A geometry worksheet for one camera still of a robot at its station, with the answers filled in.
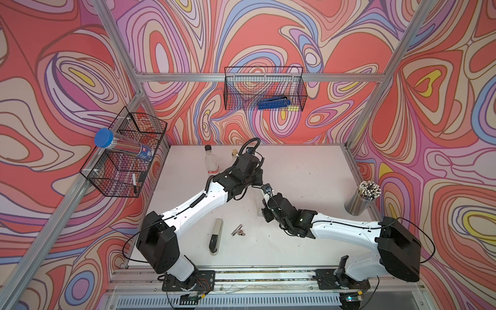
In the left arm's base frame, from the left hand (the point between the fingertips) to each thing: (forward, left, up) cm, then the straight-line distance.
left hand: (263, 173), depth 80 cm
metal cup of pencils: (-7, -43, -12) cm, 45 cm away
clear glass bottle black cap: (+9, +24, -3) cm, 26 cm away
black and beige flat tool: (-21, +20, -18) cm, 34 cm away
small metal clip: (-16, +11, -21) cm, 29 cm away
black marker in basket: (-8, +50, +4) cm, 50 cm away
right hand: (-9, -1, -11) cm, 15 cm away
